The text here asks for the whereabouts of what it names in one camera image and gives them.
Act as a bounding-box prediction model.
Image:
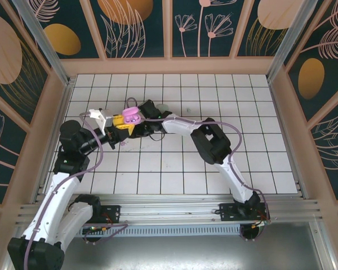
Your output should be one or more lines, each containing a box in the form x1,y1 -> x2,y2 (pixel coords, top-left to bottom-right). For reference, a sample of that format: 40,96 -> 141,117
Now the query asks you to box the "pink earbud charging case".
122,106 -> 143,125

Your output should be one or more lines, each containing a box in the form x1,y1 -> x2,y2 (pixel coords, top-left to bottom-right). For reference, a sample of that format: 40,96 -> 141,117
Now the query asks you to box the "grey metal base sheet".
5,222 -> 336,270

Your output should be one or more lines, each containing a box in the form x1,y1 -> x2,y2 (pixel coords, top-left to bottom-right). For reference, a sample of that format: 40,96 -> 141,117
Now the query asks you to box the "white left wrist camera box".
88,108 -> 115,136

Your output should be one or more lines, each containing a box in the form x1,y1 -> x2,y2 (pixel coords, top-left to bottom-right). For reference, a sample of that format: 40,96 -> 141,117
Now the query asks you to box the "aluminium table side rail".
267,75 -> 308,200
33,78 -> 75,203

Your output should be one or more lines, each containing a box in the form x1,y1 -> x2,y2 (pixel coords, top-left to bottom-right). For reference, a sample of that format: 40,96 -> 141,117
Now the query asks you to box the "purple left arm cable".
22,111 -> 128,270

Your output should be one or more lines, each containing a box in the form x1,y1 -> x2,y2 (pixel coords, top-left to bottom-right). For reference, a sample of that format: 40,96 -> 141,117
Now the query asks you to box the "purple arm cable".
126,97 -> 272,242
22,111 -> 128,270

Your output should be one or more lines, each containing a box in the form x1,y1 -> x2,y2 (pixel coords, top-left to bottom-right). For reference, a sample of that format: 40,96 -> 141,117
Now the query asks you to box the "long aluminium mounting rail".
15,193 -> 323,226

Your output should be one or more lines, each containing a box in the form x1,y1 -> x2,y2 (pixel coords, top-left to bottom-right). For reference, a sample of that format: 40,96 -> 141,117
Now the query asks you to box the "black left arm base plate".
70,204 -> 122,224

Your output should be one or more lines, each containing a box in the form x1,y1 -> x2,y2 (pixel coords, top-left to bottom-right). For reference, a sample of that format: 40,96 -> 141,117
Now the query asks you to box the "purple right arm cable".
126,97 -> 272,242

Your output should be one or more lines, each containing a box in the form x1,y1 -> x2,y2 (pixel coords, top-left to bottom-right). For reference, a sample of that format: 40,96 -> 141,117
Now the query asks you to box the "small circuit board with wires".
83,224 -> 109,234
250,219 -> 272,228

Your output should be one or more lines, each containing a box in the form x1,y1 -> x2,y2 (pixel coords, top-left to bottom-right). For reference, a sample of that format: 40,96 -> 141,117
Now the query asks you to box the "aluminium frame post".
11,0 -> 74,87
266,0 -> 319,83

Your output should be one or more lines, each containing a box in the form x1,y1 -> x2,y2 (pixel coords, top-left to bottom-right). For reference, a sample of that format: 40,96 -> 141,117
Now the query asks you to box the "slotted grey cable duct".
73,224 -> 243,239

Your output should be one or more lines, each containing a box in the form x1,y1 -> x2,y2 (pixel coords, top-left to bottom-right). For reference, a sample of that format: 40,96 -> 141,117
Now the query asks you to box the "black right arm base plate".
219,202 -> 243,223

